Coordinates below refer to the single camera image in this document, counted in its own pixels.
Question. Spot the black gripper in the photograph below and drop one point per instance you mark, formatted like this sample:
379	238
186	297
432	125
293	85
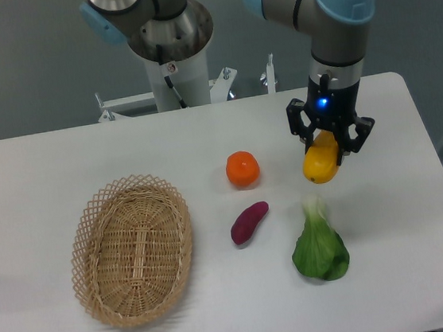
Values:
325	107

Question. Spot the yellow mango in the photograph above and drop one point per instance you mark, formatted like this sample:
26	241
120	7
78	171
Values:
320	162

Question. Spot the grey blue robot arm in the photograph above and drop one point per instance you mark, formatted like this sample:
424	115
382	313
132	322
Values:
168	34

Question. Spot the orange fruit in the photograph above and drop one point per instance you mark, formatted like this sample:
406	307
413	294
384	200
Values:
242	169

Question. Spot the green bok choy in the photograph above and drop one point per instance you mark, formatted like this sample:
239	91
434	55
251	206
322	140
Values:
319	251

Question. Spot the purple sweet potato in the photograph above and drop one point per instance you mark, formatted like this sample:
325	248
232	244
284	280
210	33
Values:
246	223

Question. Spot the woven wicker basket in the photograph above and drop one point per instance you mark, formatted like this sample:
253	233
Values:
132	251

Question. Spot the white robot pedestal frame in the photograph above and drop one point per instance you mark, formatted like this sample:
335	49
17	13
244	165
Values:
174	85

